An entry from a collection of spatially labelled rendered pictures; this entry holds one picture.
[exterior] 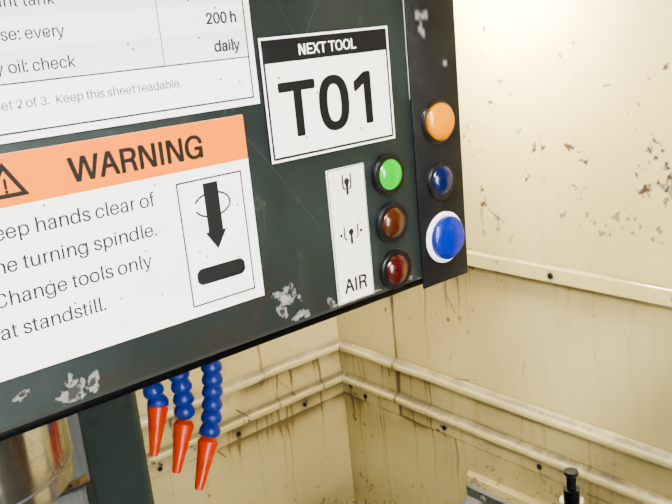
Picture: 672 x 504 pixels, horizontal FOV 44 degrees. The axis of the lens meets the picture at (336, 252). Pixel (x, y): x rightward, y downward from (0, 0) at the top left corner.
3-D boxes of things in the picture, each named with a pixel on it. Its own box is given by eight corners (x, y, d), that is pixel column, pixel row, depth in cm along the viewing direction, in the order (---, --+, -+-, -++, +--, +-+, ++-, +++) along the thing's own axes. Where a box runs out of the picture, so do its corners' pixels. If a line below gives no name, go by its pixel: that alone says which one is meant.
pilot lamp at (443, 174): (457, 193, 57) (455, 161, 56) (435, 199, 55) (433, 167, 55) (450, 192, 57) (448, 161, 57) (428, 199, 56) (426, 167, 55)
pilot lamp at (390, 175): (406, 188, 54) (403, 154, 53) (381, 194, 52) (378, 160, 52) (399, 187, 54) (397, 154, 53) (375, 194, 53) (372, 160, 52)
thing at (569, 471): (568, 493, 89) (567, 464, 88) (582, 498, 88) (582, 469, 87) (560, 501, 88) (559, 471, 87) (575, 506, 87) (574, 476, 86)
